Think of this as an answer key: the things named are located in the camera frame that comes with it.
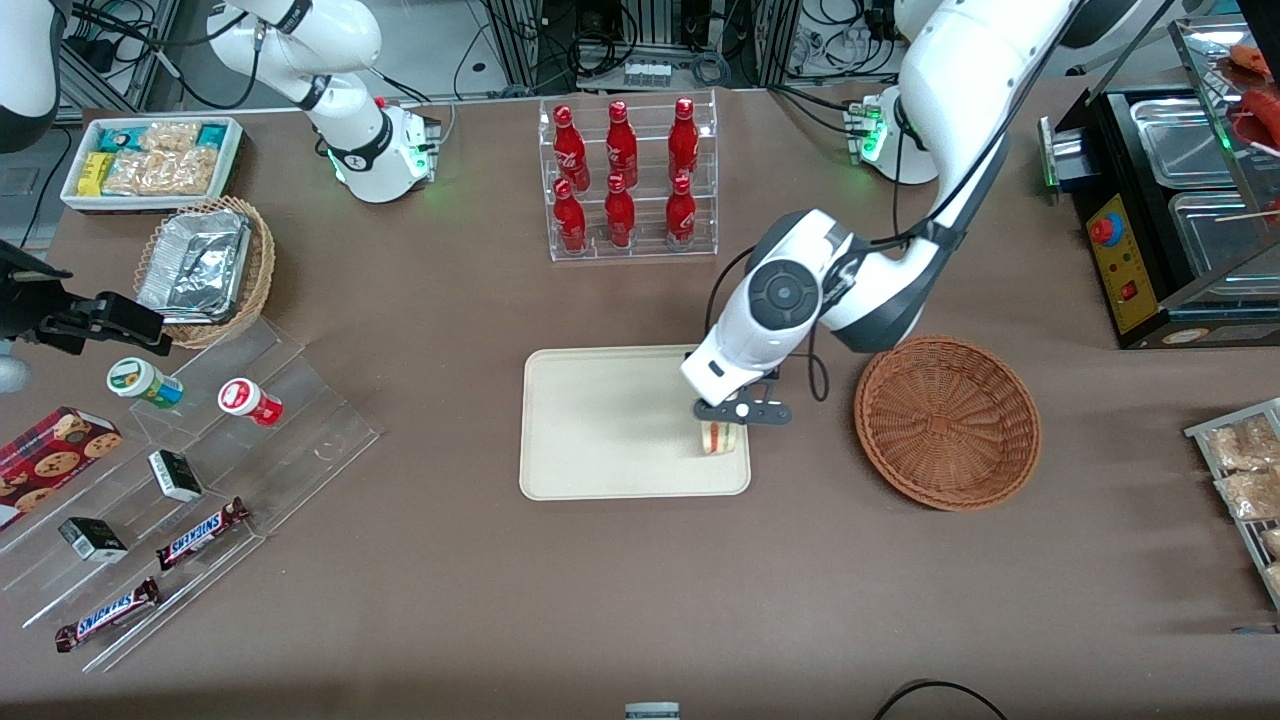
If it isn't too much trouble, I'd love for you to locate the aluminium foil tray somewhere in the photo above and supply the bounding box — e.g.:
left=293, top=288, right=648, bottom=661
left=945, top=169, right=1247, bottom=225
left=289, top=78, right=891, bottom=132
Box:
left=136, top=209, right=252, bottom=325

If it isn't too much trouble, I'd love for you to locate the white plastic snack bin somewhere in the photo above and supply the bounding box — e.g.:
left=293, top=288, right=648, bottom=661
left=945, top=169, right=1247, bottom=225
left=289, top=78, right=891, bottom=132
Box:
left=60, top=116, right=245, bottom=215

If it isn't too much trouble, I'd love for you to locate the tray of packaged crackers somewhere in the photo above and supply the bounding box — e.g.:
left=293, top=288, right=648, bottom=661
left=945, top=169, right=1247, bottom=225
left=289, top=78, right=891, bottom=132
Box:
left=1184, top=397, right=1280, bottom=613

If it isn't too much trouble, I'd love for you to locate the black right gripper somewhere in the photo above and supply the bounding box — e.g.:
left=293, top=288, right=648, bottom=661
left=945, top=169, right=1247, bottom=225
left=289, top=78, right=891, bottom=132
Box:
left=0, top=240, right=173, bottom=358

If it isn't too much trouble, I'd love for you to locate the red cookie box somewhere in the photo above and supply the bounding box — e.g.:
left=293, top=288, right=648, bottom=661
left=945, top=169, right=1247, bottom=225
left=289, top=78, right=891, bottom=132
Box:
left=0, top=406, right=124, bottom=532

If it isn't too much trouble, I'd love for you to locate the clear bag of pastry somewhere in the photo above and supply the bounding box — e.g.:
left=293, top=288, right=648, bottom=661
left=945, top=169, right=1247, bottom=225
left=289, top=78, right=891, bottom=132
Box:
left=1214, top=468, right=1280, bottom=523
left=1204, top=414, right=1280, bottom=473

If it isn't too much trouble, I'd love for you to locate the red cola bottle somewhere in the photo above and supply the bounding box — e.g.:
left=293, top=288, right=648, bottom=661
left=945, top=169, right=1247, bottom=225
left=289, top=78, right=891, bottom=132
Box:
left=664, top=173, right=698, bottom=252
left=605, top=100, right=640, bottom=189
left=552, top=178, right=589, bottom=255
left=553, top=104, right=592, bottom=192
left=603, top=174, right=637, bottom=250
left=667, top=97, right=701, bottom=184

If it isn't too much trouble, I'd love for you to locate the clear bag of crackers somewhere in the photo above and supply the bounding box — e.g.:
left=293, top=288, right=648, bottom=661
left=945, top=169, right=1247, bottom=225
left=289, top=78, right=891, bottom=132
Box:
left=103, top=122, right=218, bottom=197

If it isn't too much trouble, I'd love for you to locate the brown round wicker basket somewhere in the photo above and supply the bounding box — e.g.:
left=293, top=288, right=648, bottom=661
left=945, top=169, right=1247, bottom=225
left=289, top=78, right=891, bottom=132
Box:
left=854, top=334, right=1043, bottom=513

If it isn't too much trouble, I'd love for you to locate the red lid cup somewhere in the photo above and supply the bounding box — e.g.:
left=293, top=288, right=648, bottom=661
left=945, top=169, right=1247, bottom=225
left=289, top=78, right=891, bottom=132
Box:
left=218, top=378, right=285, bottom=429

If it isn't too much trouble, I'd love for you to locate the clear acrylic bottle rack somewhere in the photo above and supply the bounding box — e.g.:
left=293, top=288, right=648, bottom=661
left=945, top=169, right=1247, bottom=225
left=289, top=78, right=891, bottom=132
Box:
left=538, top=88, right=720, bottom=264

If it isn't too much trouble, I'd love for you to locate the clear acrylic stepped display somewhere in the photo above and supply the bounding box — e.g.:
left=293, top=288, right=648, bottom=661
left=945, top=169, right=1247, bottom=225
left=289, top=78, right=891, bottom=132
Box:
left=0, top=314, right=382, bottom=674

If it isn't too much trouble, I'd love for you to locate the black food warmer appliance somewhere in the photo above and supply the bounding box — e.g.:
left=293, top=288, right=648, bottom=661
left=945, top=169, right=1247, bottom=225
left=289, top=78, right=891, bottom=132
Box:
left=1038, top=15, right=1280, bottom=350

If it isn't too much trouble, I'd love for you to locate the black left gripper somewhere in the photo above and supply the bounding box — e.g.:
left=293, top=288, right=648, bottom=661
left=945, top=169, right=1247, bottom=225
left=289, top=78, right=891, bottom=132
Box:
left=692, top=370, right=794, bottom=455

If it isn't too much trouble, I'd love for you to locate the steel warmer pan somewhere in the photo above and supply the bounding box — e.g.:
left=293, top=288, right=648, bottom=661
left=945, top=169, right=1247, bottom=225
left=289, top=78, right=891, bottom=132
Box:
left=1129, top=97, right=1243, bottom=189
left=1168, top=189, right=1280, bottom=279

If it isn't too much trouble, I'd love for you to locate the yellow snack bar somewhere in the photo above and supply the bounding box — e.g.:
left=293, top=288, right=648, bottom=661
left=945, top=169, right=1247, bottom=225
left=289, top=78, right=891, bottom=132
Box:
left=77, top=151, right=117, bottom=198

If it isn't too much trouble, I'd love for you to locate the black cable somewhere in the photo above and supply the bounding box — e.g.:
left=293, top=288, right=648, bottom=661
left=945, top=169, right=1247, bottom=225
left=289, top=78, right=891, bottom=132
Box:
left=872, top=679, right=1011, bottom=720

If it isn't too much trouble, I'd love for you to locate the beige plastic tray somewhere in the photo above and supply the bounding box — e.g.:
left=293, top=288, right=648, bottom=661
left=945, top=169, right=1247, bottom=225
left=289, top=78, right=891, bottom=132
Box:
left=519, top=344, right=752, bottom=501

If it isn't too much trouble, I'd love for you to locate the red orange food item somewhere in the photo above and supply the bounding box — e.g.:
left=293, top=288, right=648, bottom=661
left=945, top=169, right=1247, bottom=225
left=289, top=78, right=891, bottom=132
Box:
left=1228, top=44, right=1280, bottom=146

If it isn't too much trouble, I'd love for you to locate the tan wicker basket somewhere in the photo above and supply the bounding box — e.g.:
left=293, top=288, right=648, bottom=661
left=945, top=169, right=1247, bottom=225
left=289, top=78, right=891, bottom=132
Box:
left=133, top=196, right=277, bottom=350

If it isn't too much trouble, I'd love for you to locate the snickers chocolate bar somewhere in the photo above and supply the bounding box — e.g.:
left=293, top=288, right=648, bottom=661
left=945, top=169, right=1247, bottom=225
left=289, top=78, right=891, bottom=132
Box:
left=155, top=497, right=250, bottom=572
left=55, top=577, right=162, bottom=654

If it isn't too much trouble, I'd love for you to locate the small black box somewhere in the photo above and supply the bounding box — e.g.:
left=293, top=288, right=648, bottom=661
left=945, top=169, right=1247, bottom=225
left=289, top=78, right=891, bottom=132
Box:
left=148, top=450, right=205, bottom=504
left=58, top=517, right=130, bottom=565

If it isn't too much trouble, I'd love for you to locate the green lid cup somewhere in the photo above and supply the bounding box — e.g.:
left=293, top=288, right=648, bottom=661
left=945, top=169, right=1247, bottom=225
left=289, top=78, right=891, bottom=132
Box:
left=107, top=357, right=186, bottom=412

